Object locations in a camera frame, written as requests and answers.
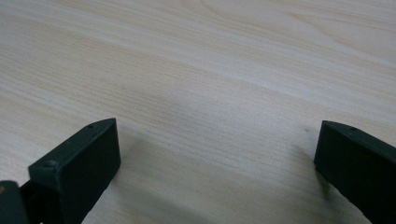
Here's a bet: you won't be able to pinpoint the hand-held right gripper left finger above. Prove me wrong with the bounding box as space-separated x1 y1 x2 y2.
20 118 121 224

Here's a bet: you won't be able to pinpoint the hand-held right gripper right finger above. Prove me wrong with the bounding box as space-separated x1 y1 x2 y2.
313 120 396 224

